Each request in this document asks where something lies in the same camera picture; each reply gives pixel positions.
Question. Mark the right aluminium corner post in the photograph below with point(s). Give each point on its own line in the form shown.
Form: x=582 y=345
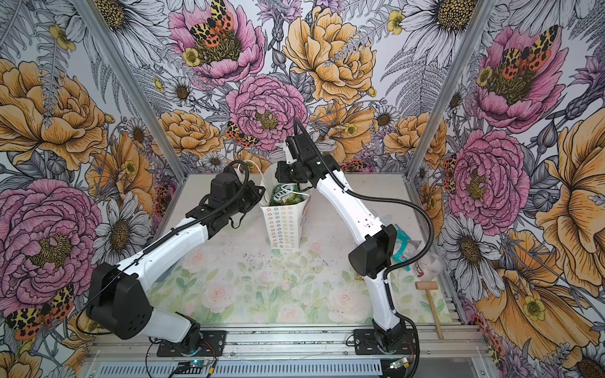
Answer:
x=472 y=38

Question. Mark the green Fox's candy bag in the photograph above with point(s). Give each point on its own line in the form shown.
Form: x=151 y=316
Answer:
x=285 y=195

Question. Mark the aluminium front rail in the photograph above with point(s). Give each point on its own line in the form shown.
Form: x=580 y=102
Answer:
x=301 y=351

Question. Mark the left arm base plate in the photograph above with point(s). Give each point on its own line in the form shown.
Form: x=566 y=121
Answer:
x=200 y=344

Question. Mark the small green circuit board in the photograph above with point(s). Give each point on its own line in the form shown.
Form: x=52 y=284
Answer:
x=195 y=368

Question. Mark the aluminium corner post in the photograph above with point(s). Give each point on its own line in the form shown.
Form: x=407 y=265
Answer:
x=117 y=61
x=472 y=38

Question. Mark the left aluminium corner post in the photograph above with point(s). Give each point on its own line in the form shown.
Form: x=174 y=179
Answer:
x=117 y=61

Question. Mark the white printed paper bag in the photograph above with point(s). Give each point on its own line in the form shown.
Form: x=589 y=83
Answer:
x=284 y=224

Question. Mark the clear plastic cup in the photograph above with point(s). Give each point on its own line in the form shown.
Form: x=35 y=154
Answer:
x=429 y=267

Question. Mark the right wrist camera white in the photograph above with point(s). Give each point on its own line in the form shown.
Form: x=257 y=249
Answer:
x=300 y=148

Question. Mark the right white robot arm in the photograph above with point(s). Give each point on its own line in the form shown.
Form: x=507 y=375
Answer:
x=375 y=241

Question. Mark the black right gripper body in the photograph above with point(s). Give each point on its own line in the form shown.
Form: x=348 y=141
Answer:
x=290 y=173

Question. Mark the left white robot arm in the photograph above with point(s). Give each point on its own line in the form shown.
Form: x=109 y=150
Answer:
x=118 y=293

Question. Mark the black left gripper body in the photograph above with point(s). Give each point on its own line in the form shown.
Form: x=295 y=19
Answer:
x=245 y=201

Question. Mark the wooden stick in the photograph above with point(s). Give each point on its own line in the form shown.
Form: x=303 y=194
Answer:
x=429 y=287

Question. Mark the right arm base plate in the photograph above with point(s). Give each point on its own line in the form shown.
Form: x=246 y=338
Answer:
x=366 y=343

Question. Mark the teal snack bag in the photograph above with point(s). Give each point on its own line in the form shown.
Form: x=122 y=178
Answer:
x=405 y=247

